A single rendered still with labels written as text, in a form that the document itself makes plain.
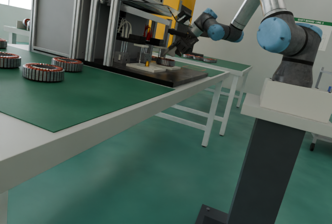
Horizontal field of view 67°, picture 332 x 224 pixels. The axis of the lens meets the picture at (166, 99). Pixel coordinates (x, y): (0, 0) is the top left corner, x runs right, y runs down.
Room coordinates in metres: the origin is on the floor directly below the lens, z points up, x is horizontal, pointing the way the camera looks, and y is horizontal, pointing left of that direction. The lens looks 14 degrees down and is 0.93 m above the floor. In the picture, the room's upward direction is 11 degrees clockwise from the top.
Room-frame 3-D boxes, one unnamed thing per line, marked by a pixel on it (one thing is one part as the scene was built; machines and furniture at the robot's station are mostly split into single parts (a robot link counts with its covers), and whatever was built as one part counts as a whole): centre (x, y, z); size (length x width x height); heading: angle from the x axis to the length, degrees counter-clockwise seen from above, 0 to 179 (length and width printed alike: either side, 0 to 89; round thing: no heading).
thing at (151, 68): (1.25, 0.12, 0.78); 0.15 x 0.15 x 0.01; 71
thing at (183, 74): (1.37, 0.10, 0.76); 0.64 x 0.47 x 0.02; 161
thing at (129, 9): (1.40, 0.18, 1.03); 0.62 x 0.01 x 0.03; 161
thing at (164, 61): (1.48, 0.04, 0.80); 0.11 x 0.11 x 0.04
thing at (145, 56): (1.52, 0.18, 0.80); 0.07 x 0.05 x 0.06; 161
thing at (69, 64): (0.94, 0.39, 0.77); 0.11 x 0.11 x 0.04
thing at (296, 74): (1.05, -0.49, 0.90); 0.15 x 0.15 x 0.10
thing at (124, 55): (1.30, 0.26, 0.80); 0.07 x 0.05 x 0.06; 161
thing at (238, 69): (3.67, -0.51, 0.38); 1.85 x 1.10 x 0.75; 161
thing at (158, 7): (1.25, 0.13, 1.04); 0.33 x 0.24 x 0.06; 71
